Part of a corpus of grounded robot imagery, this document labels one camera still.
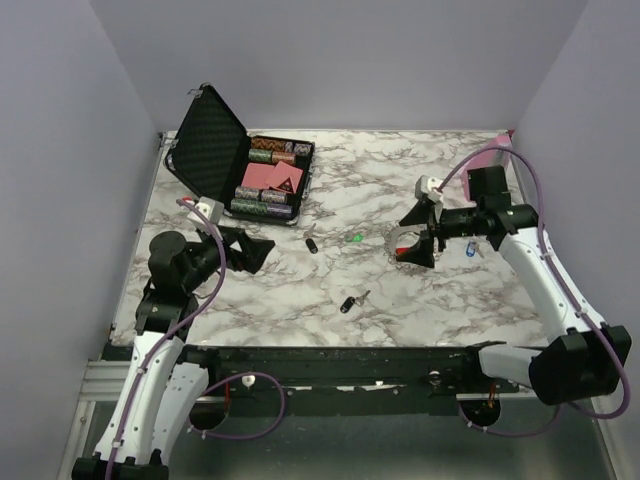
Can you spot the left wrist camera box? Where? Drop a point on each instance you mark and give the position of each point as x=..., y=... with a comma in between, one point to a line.
x=212, y=210

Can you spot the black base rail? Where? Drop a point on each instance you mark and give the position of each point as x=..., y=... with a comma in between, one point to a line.
x=271, y=382

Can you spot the metal disc keyring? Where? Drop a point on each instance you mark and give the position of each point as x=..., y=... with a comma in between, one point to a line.
x=395, y=245

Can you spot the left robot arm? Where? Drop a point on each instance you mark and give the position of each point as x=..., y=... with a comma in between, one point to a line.
x=150, y=360

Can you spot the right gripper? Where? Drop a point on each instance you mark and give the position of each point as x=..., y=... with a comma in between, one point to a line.
x=422, y=252

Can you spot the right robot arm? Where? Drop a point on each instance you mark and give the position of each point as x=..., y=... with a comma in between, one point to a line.
x=584, y=355

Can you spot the black poker chip case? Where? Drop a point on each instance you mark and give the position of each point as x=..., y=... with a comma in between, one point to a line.
x=212, y=149

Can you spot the key with green tag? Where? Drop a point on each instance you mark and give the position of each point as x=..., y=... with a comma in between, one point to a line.
x=355, y=238

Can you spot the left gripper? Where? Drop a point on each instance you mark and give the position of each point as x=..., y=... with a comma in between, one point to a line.
x=254, y=251

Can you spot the red playing card deck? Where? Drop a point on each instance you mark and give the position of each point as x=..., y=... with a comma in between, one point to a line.
x=256, y=175

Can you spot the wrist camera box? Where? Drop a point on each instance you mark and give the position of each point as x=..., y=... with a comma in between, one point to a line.
x=427, y=187
x=212, y=210

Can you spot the red card with black triangle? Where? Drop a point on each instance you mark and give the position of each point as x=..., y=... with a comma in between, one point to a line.
x=285, y=178

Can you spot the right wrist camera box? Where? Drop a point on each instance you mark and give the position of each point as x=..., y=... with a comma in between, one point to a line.
x=427, y=187

